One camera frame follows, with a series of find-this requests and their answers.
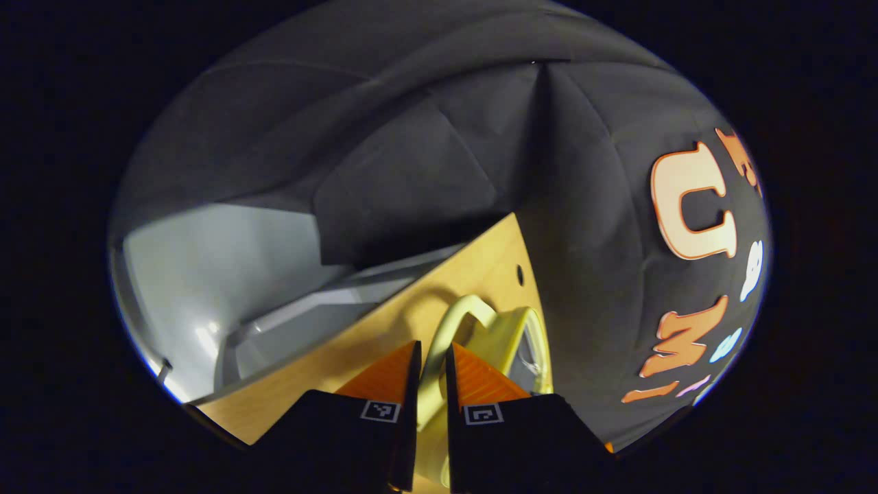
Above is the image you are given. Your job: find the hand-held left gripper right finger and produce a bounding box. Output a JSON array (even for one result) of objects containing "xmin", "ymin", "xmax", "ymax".
[{"xmin": 446, "ymin": 342, "xmax": 618, "ymax": 494}]

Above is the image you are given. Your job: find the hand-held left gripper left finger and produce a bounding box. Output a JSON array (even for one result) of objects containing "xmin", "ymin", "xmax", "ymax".
[{"xmin": 250, "ymin": 340, "xmax": 423, "ymax": 494}]

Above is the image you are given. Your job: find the pale yellow suitcase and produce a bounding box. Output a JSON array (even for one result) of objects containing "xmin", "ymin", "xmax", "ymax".
[{"xmin": 415, "ymin": 295, "xmax": 553, "ymax": 489}]

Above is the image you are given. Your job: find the white table frame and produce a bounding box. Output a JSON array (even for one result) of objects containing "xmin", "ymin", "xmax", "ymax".
[{"xmin": 213, "ymin": 244, "xmax": 474, "ymax": 405}]

